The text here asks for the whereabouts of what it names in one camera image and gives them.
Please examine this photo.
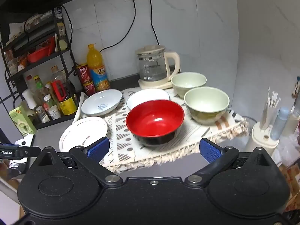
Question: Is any bundle of white chopsticks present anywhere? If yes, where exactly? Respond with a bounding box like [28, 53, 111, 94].
[260, 87, 281, 131]

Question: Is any large pale green bowl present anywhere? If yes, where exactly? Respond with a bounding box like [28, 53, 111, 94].
[184, 87, 230, 125]

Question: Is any cream white bottle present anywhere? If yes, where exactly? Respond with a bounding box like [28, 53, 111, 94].
[281, 112, 300, 137]

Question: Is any white paper roll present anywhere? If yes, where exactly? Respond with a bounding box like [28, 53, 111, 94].
[22, 89, 37, 110]

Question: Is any white plate with blue rim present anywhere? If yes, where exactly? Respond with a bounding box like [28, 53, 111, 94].
[81, 89, 123, 117]

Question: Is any red plastic basket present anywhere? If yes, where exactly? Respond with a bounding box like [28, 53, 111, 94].
[27, 45, 51, 63]

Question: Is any thin black rack cable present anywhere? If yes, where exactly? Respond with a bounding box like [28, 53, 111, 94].
[61, 5, 78, 77]

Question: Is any black power cable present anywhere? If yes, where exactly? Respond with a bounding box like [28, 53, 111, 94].
[146, 0, 161, 46]
[99, 0, 137, 53]

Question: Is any orange juice bottle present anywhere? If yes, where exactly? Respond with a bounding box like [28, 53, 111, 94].
[86, 43, 111, 92]

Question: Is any cream kettle base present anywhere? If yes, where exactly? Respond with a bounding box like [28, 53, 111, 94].
[138, 77, 176, 90]

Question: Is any tall red drink can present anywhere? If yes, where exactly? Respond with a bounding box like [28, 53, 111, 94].
[75, 63, 93, 85]

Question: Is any white plate with brown rim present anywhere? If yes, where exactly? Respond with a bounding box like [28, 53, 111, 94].
[59, 116, 109, 153]

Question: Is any short red drink can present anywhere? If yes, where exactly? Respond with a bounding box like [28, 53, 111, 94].
[83, 81, 95, 96]

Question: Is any small pale green bowl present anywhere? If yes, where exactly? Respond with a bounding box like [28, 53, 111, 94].
[170, 72, 207, 99]

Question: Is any small clear glass jar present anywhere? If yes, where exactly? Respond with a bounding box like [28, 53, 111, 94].
[35, 106, 51, 124]

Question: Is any glass electric kettle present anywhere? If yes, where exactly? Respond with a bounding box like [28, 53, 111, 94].
[134, 45, 181, 81]

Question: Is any small white blue-print plate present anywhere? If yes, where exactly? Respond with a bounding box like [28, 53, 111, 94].
[126, 88, 170, 110]

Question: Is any black metal kitchen rack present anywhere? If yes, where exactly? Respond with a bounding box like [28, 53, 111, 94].
[0, 5, 80, 130]

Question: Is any white utensil holder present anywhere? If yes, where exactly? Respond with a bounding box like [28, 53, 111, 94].
[243, 121, 280, 165]

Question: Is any pale blue bottle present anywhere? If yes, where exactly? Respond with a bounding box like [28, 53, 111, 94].
[269, 107, 290, 141]

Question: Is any red and black bowl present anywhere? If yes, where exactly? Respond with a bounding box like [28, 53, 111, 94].
[126, 100, 185, 147]

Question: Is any white-capped seasoning jar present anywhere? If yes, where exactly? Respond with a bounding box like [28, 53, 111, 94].
[43, 94, 62, 120]

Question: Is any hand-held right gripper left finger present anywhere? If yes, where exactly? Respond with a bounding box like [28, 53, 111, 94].
[37, 136, 123, 186]

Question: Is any green cardboard box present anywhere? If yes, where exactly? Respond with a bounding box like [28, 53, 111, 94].
[9, 105, 37, 137]

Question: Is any clear bottle with yellow cap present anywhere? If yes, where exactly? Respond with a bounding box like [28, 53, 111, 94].
[32, 75, 51, 106]

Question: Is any patterned fringed table mat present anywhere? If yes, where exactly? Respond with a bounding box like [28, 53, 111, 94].
[74, 86, 250, 173]

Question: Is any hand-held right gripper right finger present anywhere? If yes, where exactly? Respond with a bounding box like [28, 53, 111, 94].
[185, 138, 279, 187]

